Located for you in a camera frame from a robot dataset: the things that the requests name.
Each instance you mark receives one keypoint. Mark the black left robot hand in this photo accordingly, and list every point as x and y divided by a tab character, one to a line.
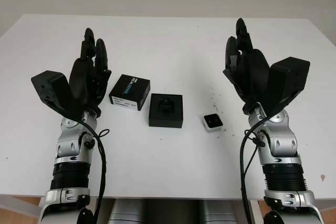
80	82

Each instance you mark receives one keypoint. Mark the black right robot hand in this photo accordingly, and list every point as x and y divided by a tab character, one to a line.
254	77

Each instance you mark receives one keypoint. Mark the black RealSense box lid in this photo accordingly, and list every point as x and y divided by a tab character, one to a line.
130	90

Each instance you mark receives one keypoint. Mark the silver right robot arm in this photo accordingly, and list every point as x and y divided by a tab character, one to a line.
283	161

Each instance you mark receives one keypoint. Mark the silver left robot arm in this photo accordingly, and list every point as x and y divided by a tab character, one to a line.
69	161

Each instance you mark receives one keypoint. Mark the black box base with insert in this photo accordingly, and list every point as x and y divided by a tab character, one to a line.
165	116

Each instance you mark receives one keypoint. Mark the grey robot torso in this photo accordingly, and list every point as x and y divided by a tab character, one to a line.
170	212

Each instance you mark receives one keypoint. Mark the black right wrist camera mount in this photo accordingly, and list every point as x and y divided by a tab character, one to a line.
288	77

